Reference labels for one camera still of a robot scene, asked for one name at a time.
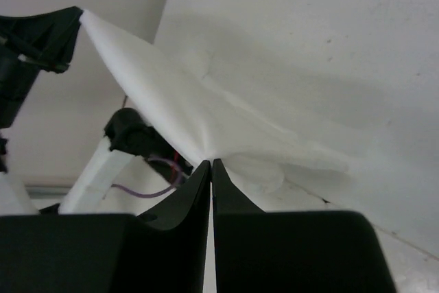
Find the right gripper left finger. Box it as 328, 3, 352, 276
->
1, 161, 210, 292

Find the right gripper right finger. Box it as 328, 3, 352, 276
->
212, 159, 396, 292

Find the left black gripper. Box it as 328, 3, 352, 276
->
1, 6, 83, 128

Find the white tank top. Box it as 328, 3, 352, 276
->
80, 11, 348, 193

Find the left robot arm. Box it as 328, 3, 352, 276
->
1, 6, 193, 214

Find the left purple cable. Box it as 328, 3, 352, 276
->
111, 157, 188, 200

